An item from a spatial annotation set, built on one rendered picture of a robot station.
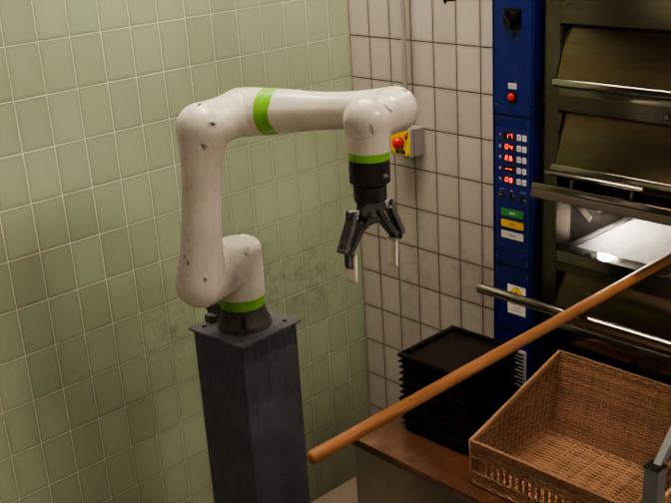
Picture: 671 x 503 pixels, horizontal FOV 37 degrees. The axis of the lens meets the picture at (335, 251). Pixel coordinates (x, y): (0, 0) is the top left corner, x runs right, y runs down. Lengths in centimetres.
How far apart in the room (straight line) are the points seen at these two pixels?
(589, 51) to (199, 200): 126
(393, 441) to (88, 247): 117
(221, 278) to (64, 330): 79
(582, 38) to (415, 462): 140
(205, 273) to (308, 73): 126
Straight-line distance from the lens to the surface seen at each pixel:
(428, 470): 322
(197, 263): 249
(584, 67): 306
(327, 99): 238
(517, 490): 305
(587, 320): 280
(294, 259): 367
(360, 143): 218
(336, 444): 218
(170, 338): 341
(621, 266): 315
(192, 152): 239
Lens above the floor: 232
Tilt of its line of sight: 20 degrees down
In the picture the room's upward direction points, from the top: 4 degrees counter-clockwise
